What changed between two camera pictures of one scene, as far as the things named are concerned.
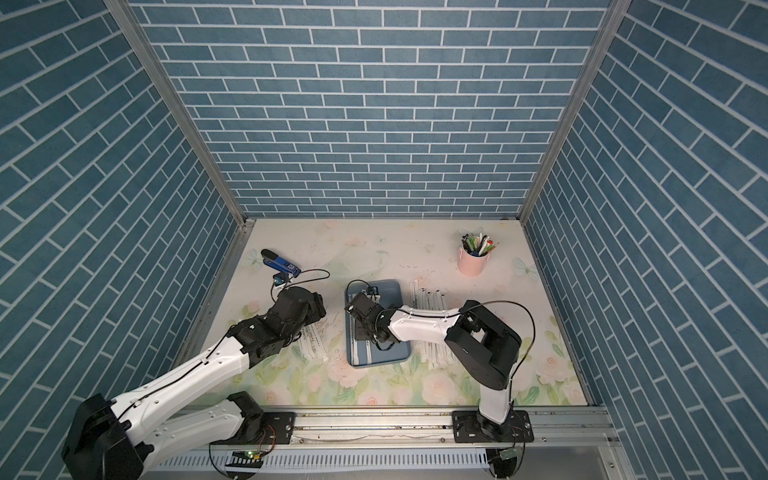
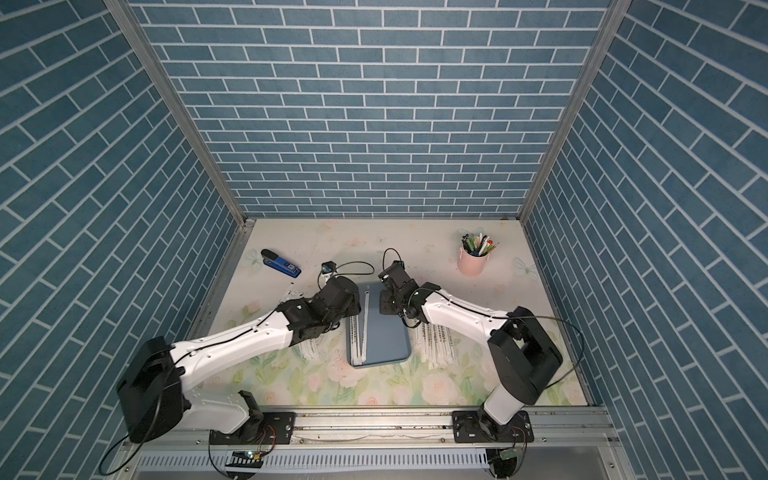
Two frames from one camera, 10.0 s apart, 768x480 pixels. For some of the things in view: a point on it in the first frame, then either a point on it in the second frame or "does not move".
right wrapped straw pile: x=435 y=355 does not move
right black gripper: x=359 y=332 → x=385 y=302
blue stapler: x=271 y=258 does not move
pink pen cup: x=471 y=266 does not move
